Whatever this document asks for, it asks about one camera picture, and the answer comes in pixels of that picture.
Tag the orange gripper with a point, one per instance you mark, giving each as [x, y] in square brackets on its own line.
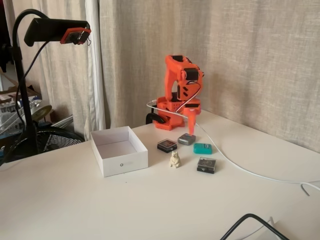
[192, 115]

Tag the teal green box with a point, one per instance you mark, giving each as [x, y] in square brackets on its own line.
[203, 148]

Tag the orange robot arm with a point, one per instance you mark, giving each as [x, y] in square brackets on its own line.
[172, 75]

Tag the white cardboard bin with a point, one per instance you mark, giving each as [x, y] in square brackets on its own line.
[125, 163]

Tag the grey small case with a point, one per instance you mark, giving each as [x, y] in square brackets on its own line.
[185, 140]

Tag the black box red lid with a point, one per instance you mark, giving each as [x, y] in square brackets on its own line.
[165, 145]

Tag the cream bear figurine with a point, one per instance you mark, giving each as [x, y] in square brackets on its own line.
[175, 160]

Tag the black table clamp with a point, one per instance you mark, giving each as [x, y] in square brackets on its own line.
[152, 116]

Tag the black box clear lid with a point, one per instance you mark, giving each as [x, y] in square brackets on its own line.
[206, 165]

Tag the beige wide curtain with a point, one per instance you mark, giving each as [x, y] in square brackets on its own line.
[250, 50]

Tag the black floor fan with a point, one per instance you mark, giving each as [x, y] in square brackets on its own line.
[57, 140]

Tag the silver desk lamp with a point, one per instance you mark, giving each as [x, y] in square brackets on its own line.
[41, 111]

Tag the brown cardboard box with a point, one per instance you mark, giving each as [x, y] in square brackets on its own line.
[32, 92]

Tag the black phone holder bar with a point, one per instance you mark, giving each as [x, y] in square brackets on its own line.
[47, 28]

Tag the black gooseneck stand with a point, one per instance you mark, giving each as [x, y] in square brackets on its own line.
[21, 75]

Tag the overhead camera on black stand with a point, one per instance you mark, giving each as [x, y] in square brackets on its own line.
[67, 80]

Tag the orange camera module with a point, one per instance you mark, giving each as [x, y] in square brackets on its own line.
[75, 36]

